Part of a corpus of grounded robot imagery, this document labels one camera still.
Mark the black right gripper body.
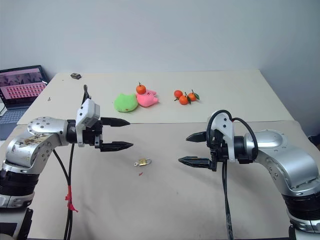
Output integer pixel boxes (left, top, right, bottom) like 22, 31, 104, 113
205, 129, 230, 173

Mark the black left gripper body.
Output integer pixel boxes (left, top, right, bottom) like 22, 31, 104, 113
82, 120, 104, 153

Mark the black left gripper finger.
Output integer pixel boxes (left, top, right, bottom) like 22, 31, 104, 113
100, 116, 131, 127
99, 141, 134, 153

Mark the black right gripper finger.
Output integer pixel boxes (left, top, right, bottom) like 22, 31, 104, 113
177, 155, 214, 171
185, 131, 208, 144

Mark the green plush toy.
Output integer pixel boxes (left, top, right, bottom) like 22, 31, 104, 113
113, 92, 139, 114

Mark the pink plush toy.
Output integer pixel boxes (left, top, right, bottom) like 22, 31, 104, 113
135, 89, 160, 108

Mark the beige table cover sheet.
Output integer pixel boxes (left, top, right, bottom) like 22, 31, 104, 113
4, 120, 320, 239
16, 69, 302, 125

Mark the orange mandarin with leaf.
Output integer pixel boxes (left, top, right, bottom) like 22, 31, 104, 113
187, 89, 201, 103
174, 92, 192, 106

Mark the orange mandarin with stem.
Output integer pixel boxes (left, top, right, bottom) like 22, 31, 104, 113
135, 81, 147, 96

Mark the grey laptop with pink screen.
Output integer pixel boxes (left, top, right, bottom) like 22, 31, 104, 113
0, 65, 50, 141

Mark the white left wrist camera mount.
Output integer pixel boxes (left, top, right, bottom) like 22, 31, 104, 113
75, 99, 101, 147

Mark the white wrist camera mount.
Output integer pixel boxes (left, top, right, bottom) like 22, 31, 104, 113
206, 111, 238, 163
75, 99, 101, 147

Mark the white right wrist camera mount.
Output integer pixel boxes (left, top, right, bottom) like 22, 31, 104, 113
206, 111, 238, 163

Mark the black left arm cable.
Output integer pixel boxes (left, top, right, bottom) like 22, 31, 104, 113
51, 84, 92, 240

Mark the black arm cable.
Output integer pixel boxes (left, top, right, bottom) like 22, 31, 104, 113
205, 109, 259, 240
51, 84, 92, 240

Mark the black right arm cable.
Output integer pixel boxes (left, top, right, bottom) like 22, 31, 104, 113
205, 109, 259, 240

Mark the red tape on cable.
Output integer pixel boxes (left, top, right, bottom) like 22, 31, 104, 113
64, 185, 79, 213

